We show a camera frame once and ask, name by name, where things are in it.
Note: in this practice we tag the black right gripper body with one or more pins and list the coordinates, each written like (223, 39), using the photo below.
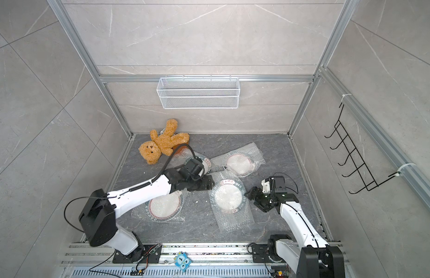
(265, 200)

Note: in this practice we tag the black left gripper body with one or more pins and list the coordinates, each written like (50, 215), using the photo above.
(200, 184)

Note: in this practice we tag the large bubble wrap sheet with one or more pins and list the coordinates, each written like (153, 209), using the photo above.
(231, 222)

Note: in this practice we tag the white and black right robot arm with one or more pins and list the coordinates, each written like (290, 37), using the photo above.
(309, 255)

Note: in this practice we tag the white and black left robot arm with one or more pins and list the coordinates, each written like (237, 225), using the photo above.
(98, 218)

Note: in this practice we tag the bubble wrapped plate back middle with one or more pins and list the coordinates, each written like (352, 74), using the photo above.
(184, 155)

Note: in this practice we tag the bubble wrapped plate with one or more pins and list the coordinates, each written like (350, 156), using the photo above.
(241, 162)
(164, 209)
(184, 155)

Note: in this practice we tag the bubble wrapped plate back right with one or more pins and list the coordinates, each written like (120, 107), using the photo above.
(241, 162)

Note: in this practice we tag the bubble wrapped plate front left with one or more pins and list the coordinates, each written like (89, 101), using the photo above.
(164, 209)

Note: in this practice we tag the brown wooden block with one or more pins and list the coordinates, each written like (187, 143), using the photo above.
(178, 149)

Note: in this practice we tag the brown teddy bear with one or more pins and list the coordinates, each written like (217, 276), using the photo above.
(163, 144)

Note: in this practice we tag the blue cartoon toy figure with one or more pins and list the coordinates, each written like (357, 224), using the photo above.
(182, 261)

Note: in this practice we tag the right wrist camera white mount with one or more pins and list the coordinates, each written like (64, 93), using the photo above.
(267, 185)

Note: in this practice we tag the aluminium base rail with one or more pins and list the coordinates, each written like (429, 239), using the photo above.
(209, 260)

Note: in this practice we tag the white wire mesh basket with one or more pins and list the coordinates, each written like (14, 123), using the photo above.
(199, 92)

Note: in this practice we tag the black wire hook rack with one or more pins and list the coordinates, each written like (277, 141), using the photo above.
(355, 159)

